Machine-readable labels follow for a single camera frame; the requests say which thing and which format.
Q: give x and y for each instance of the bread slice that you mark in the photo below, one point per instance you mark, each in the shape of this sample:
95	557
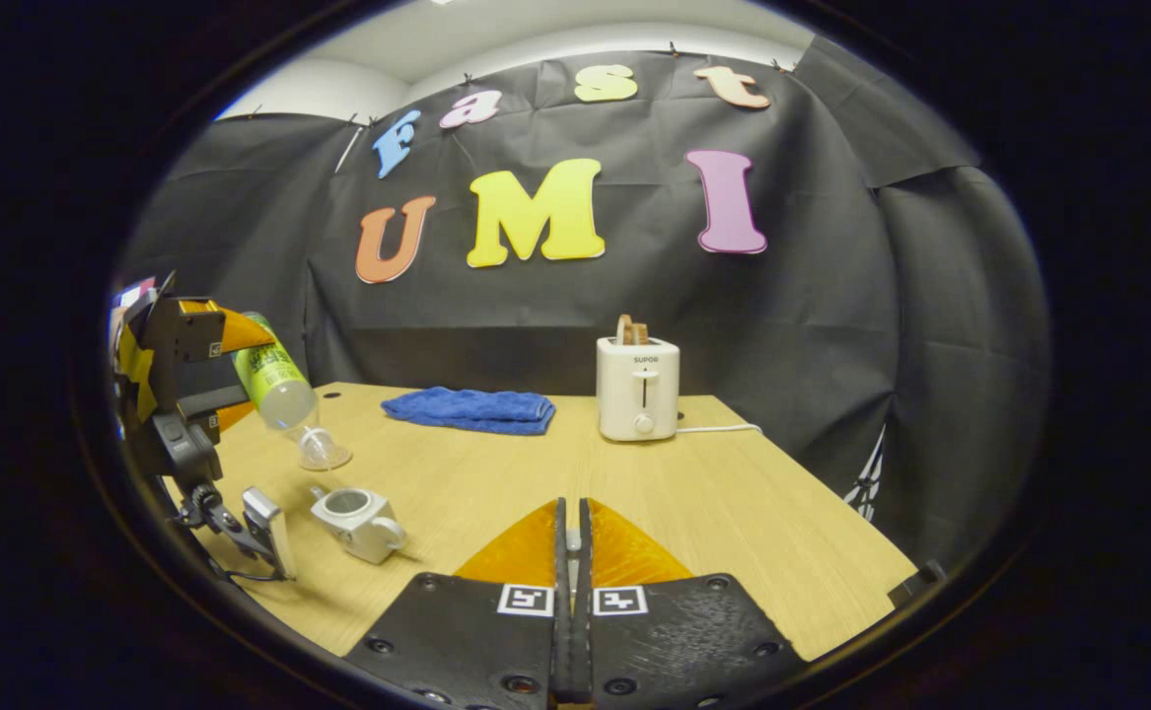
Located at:
631	330

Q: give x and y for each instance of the white striped object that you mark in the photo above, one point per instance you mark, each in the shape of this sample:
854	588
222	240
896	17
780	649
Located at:
865	483

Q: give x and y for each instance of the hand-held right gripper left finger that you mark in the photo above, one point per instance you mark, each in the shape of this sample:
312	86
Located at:
467	641

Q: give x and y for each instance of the computer monitor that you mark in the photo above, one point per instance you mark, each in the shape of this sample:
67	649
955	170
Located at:
134	294

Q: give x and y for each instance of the blue towel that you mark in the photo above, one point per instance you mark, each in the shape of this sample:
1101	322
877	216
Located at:
471	409

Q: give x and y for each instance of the green label water bottle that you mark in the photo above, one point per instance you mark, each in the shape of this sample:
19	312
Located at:
274	380

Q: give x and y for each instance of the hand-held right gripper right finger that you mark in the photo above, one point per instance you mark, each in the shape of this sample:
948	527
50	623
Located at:
683	641

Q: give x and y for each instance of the white teacup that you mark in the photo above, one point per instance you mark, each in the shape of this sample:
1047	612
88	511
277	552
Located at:
363	528

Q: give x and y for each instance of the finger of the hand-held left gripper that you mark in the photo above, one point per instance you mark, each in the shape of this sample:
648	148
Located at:
185	335
205	399

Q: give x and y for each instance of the white toaster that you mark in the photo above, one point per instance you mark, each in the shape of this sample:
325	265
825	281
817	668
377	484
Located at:
639	394

